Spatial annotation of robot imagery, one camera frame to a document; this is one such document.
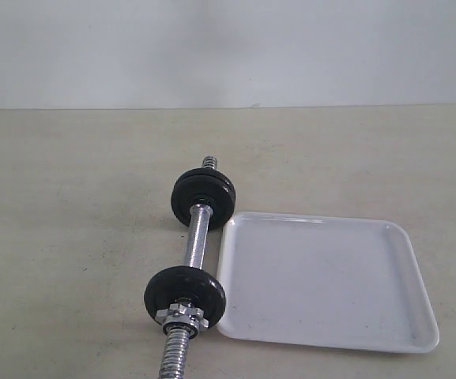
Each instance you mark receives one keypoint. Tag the white rectangular plastic tray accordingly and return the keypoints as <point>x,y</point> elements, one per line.
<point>324,282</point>

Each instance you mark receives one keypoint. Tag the chrome spin-lock collar nut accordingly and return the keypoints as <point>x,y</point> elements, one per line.
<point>178,315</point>

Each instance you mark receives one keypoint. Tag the black weight plate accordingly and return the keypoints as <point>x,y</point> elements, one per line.
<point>208,173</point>
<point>186,284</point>

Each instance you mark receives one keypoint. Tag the black weight plate end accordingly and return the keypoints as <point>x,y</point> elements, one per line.
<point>217,220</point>

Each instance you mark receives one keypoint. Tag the chrome threaded dumbbell bar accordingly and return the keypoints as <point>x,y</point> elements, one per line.
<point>177,341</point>

